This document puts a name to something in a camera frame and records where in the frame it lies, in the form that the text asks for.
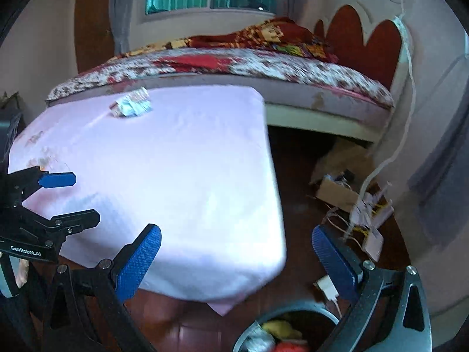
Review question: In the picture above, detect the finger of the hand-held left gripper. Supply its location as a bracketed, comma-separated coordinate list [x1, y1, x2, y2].
[20, 209, 101, 244]
[0, 166, 77, 209]

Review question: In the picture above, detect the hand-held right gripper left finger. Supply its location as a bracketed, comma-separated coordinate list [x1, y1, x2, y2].
[46, 223, 162, 352]

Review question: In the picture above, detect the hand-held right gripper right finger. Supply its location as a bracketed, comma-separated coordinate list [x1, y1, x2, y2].
[311, 224, 435, 352]

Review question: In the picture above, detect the dark grey trash bin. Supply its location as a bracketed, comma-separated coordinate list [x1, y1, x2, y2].
[234, 300, 343, 352]

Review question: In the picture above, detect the person's left hand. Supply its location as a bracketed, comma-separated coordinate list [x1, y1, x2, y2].
[15, 258, 30, 288]

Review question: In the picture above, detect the white power adapter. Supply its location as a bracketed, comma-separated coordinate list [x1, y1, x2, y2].
[314, 275, 339, 301]

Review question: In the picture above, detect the white router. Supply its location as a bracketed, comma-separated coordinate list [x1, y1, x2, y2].
[363, 205, 394, 261]

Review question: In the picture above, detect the cardboard box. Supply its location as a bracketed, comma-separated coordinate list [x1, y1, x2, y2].
[311, 147, 371, 213]

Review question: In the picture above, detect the pink tablecloth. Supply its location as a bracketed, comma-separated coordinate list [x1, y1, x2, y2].
[7, 85, 288, 316]

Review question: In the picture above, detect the crumpled paper wrapper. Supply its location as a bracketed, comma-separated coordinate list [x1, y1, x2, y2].
[109, 87, 152, 119]

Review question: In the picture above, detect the brown wooden door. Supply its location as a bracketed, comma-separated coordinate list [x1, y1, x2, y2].
[75, 0, 118, 74]

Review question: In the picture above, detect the bed with floral sheet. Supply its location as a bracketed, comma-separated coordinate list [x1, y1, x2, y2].
[46, 46, 394, 143]

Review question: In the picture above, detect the colourful printed pillow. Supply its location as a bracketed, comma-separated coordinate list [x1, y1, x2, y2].
[273, 40, 339, 63]

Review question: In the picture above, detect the red scalloped headboard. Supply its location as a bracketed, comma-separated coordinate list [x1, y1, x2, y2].
[314, 4, 405, 92]

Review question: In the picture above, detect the red patterned blanket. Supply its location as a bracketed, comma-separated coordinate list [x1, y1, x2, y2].
[110, 16, 339, 63]

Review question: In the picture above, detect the thick white cable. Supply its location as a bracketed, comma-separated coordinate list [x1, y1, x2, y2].
[357, 0, 416, 206]

